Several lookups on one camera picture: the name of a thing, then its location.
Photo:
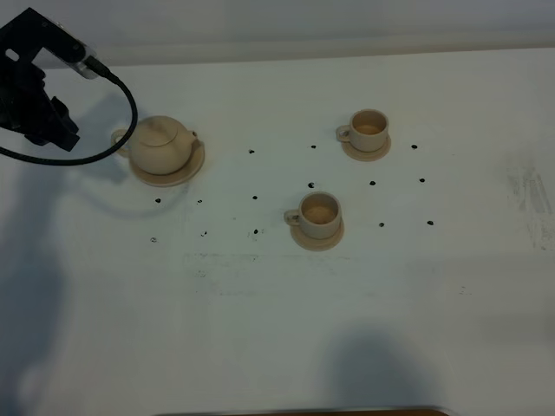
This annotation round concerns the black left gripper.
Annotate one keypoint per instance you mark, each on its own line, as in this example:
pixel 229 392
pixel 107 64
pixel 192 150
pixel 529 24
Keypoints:
pixel 26 109

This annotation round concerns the beige teapot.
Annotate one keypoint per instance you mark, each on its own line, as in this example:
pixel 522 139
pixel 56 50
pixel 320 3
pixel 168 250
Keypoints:
pixel 159 145

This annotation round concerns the beige teapot saucer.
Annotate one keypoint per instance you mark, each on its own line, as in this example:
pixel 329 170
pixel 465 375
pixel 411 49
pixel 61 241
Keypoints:
pixel 181 176

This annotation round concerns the beige near teacup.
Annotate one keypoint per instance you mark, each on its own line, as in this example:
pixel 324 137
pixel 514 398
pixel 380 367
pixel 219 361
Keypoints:
pixel 318 216

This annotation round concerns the beige teacup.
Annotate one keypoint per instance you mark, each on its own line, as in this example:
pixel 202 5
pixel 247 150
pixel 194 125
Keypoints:
pixel 318 216
pixel 367 131

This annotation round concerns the beige near saucer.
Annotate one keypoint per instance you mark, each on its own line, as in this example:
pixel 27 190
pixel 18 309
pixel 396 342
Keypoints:
pixel 313 244

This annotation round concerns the beige far saucer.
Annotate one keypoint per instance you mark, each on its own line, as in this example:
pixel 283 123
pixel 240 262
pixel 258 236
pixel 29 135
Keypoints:
pixel 356 154

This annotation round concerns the beige far teacup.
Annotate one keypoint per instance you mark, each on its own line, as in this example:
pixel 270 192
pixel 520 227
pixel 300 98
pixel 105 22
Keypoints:
pixel 367 131

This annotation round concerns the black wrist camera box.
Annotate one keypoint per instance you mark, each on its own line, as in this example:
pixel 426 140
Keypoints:
pixel 27 34

